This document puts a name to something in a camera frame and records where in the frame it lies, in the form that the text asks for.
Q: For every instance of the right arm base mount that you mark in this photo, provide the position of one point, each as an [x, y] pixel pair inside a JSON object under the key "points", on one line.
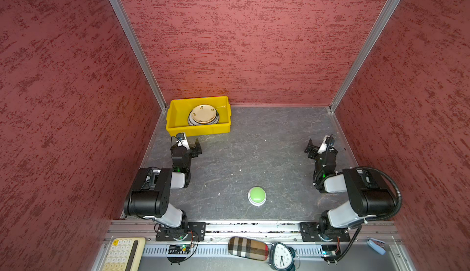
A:
{"points": [[313, 232]]}

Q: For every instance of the white plate flower outline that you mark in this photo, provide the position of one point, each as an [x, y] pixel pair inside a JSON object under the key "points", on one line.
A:
{"points": [[192, 123]]}

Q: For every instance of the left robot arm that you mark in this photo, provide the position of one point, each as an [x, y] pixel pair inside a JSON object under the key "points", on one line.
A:
{"points": [[149, 195]]}

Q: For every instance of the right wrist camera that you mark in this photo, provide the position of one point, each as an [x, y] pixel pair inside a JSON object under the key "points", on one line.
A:
{"points": [[327, 144]]}

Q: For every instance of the left controller board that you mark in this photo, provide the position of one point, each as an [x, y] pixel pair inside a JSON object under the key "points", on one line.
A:
{"points": [[179, 250]]}

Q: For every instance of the yellow plastic bin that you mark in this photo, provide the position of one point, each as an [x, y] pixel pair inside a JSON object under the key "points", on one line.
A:
{"points": [[180, 111]]}

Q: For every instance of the aluminium mounting rail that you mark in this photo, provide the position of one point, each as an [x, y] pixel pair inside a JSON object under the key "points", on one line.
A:
{"points": [[218, 231]]}

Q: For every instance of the green push button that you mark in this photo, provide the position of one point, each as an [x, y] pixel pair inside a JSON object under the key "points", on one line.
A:
{"points": [[257, 196]]}

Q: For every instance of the blue white small object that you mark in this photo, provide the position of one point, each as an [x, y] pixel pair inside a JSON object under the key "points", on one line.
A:
{"points": [[376, 245]]}

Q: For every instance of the cream beige plate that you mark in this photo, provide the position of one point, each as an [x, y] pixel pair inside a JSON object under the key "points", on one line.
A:
{"points": [[203, 114]]}

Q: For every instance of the right controller board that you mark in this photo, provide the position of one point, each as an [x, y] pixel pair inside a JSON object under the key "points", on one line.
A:
{"points": [[330, 252]]}

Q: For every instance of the beige calculator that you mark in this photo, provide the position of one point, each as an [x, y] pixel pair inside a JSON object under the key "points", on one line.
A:
{"points": [[124, 254]]}

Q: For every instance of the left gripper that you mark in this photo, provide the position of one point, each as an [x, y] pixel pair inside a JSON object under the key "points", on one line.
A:
{"points": [[198, 151]]}

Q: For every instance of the left aluminium corner post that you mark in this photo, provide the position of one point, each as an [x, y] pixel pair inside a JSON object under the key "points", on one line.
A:
{"points": [[137, 49]]}

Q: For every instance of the right aluminium corner post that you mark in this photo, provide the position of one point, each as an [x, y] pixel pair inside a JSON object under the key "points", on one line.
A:
{"points": [[381, 22]]}

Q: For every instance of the aluminium corner post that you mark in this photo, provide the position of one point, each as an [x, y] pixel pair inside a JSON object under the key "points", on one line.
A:
{"points": [[137, 49], [381, 22]]}

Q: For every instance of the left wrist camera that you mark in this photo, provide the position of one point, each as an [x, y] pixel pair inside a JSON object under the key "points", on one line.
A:
{"points": [[182, 141]]}

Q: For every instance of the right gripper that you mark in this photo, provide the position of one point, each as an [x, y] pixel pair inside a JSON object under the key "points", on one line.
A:
{"points": [[314, 150]]}

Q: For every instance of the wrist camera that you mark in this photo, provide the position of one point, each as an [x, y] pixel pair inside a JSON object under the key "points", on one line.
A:
{"points": [[327, 144], [182, 141]]}

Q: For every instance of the controller board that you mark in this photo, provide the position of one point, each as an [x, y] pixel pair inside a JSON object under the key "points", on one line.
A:
{"points": [[179, 250], [330, 252]]}

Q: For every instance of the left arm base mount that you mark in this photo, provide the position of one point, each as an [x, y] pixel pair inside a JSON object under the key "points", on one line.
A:
{"points": [[191, 231]]}

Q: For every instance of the white analog clock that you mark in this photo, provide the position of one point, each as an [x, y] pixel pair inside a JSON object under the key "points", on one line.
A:
{"points": [[281, 257]]}

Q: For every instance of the plaid glasses case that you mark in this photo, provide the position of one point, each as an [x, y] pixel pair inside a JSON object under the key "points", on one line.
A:
{"points": [[248, 248]]}

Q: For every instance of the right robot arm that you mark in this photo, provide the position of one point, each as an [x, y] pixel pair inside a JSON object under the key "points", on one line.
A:
{"points": [[372, 194]]}

